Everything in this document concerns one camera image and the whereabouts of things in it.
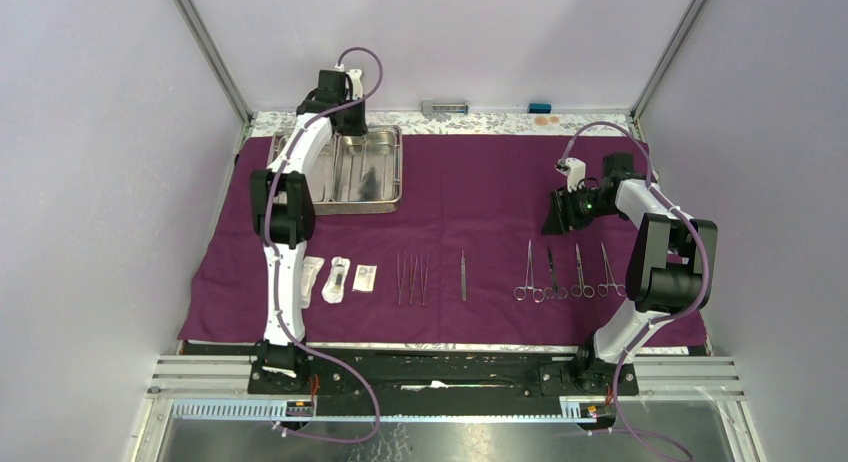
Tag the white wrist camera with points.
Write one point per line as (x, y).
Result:
(574, 171)
(356, 84)

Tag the blue plastic block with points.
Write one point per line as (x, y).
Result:
(539, 108)

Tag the steel surgical forceps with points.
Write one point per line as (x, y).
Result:
(529, 291)

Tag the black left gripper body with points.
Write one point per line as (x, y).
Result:
(351, 123)

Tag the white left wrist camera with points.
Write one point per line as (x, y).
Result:
(356, 84)

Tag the remaining steel instrument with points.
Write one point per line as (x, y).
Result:
(463, 276)

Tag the long white sterile packet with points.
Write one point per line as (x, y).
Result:
(311, 267)

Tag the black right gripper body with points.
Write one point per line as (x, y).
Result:
(584, 206)

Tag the small white sterile packet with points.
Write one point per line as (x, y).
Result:
(364, 279)

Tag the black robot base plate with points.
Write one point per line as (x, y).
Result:
(360, 382)

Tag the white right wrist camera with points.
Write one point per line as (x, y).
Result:
(574, 171)

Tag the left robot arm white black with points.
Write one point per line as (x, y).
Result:
(284, 216)

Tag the purple cloth wrap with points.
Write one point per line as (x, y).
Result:
(487, 195)

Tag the perforated steel instrument tray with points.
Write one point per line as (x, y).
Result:
(357, 175)

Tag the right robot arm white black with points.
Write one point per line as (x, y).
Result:
(669, 271)

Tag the steel tweezers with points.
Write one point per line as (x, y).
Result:
(424, 273)
(400, 275)

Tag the steel scalpel handle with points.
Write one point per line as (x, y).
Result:
(414, 264)

